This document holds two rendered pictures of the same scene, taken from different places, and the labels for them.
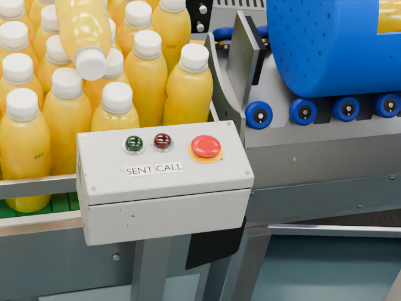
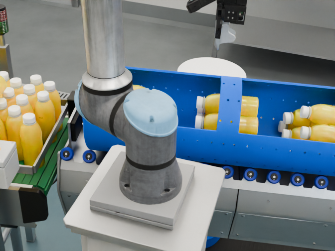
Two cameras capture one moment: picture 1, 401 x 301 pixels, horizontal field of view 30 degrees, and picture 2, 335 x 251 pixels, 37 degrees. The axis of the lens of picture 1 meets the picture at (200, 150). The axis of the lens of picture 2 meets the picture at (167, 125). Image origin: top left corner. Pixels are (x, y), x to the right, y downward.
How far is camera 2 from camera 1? 0.96 m
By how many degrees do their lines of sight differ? 23
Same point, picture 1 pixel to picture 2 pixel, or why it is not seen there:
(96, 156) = not seen: outside the picture
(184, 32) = (46, 111)
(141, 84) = (9, 128)
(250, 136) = (64, 164)
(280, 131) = (79, 164)
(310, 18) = not seen: hidden behind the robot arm
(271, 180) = (76, 189)
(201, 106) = (31, 142)
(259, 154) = (69, 174)
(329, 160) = not seen: hidden behind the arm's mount
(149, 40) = (13, 109)
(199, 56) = (28, 117)
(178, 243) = (15, 205)
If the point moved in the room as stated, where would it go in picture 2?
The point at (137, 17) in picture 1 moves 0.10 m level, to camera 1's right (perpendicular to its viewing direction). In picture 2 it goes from (18, 100) to (42, 108)
